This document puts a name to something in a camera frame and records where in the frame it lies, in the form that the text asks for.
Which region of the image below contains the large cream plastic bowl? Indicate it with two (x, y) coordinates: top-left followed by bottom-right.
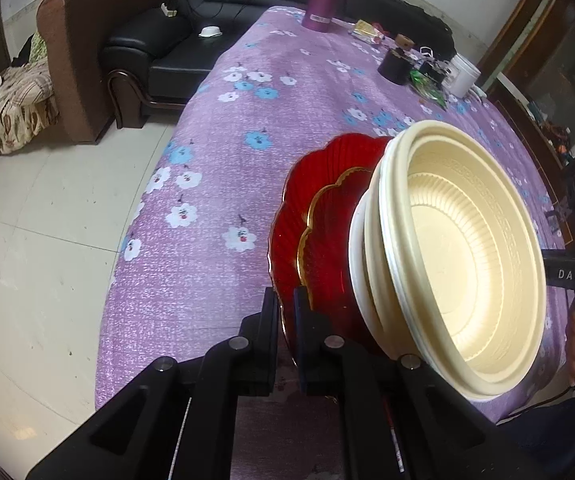
(396, 120), (547, 401)

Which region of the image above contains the white plastic bowl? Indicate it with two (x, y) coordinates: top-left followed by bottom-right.
(347, 194), (402, 360)

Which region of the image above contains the cream bowl with white rim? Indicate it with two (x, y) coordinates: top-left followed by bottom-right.
(365, 131), (436, 360)

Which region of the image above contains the yellow snack packet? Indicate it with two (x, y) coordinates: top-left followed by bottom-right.
(350, 20), (384, 46)

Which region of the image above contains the white cylindrical jar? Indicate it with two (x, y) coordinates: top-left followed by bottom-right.
(445, 53), (481, 99)

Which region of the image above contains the red glass scalloped plate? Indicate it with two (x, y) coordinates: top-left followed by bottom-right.
(268, 133), (388, 358)

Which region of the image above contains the purple floral tablecloth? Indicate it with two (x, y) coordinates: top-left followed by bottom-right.
(96, 6), (563, 404)

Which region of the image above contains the small black box with cables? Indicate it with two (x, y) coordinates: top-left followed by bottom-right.
(419, 46), (449, 86)

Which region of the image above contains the white object on sofa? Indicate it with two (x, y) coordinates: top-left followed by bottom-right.
(199, 26), (222, 38)

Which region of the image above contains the black round container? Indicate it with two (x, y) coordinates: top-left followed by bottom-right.
(377, 50), (413, 86)

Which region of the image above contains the black leather sofa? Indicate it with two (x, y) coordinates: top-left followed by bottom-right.
(102, 0), (457, 129)

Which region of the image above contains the green plastic wrapper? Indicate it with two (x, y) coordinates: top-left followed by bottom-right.
(409, 70), (447, 110)

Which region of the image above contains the floral patterned cushion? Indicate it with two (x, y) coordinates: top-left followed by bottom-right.
(0, 58), (60, 155)

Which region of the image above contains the brown armchair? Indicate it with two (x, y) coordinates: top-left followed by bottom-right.
(36, 0), (162, 144)

